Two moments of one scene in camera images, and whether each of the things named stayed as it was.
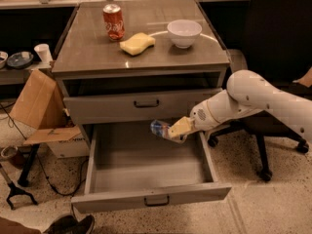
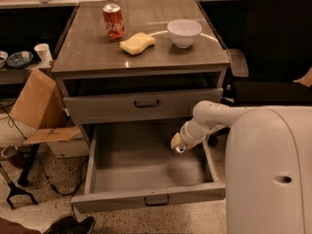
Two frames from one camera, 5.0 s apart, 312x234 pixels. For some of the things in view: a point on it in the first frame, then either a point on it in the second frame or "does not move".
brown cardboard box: (40, 105) does not move
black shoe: (69, 224) does not move
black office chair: (278, 40) does not move
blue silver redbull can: (160, 129) to (180, 148)
